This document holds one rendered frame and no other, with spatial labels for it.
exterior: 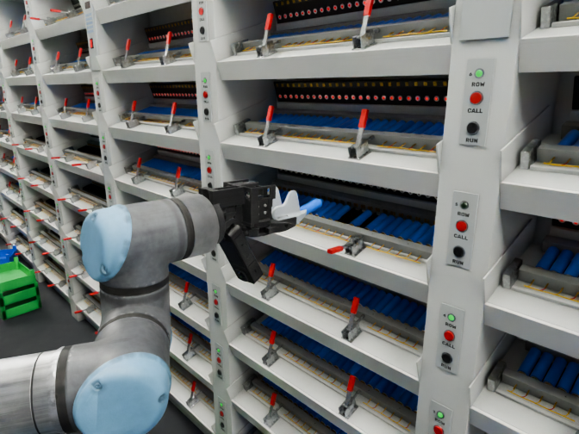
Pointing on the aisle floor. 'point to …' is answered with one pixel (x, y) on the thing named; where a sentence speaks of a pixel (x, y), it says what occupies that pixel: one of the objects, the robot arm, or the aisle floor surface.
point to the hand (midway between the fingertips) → (295, 214)
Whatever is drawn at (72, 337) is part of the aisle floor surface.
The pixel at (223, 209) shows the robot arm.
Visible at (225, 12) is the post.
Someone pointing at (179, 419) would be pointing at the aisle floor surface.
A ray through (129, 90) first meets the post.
